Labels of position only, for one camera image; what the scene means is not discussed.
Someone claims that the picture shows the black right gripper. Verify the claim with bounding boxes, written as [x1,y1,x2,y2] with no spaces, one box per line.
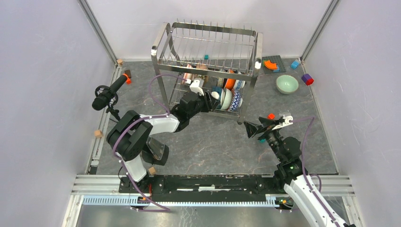
[243,117,284,161]

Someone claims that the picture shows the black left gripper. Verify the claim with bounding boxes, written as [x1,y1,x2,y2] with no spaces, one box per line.
[188,90,220,119]

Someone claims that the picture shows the pale green ceramic bowl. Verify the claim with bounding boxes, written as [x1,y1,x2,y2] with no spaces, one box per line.
[276,75,299,95]

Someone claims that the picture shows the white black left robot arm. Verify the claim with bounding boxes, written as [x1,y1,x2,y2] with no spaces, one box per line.
[106,91,220,193]

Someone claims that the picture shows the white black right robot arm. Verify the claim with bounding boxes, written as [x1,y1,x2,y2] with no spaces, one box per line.
[244,115,354,227]

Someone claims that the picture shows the steel two-tier dish rack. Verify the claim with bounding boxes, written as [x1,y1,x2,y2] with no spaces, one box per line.
[151,21,264,124]

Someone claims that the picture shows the orange red small cube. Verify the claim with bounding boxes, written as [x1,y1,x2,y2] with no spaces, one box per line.
[267,113,275,120]

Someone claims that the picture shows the black white patterned bowl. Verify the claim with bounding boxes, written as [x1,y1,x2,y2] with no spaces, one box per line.
[216,78,226,88]

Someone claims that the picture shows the blue zigzag patterned bowl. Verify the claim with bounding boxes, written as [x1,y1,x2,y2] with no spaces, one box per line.
[227,90,242,112]

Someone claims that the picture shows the orange bowl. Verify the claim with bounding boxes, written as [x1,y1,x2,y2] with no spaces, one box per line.
[224,70,237,90]

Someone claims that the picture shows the red white patterned bowl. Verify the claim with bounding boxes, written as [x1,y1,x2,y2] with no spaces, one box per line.
[181,73,193,85]

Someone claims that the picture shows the blue white porcelain bowl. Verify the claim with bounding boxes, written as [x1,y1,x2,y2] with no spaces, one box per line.
[233,79,246,91]

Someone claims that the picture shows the orange curved block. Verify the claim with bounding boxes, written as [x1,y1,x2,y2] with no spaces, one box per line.
[263,60,279,70]

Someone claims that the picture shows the grey building baseplate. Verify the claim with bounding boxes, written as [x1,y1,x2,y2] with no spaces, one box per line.
[262,55,286,74]

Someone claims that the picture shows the purple red block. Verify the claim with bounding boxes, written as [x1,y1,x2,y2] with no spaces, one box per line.
[301,74,314,86]

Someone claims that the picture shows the light blue block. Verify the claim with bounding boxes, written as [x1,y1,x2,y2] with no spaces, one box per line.
[290,59,301,70]

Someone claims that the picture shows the black clear-top container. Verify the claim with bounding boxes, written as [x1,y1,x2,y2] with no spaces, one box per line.
[142,137,169,166]

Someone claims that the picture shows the wooden cube near base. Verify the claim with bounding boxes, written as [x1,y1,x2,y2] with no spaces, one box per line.
[148,166,157,175]

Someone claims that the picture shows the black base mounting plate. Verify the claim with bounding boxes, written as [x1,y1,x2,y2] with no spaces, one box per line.
[137,175,285,203]

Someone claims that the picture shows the black microphone on tripod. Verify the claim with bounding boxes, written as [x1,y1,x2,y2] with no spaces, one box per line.
[92,75,126,121]

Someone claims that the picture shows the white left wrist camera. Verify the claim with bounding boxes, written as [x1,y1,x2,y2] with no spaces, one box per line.
[185,78,204,96]

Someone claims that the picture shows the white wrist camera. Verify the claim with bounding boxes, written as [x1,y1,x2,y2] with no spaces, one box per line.
[185,78,204,96]
[272,115,293,130]

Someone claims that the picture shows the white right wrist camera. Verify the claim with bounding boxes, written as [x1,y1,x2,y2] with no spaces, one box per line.
[272,115,293,130]

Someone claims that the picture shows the wooden cube left rail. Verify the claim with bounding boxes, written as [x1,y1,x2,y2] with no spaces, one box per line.
[94,130,103,138]

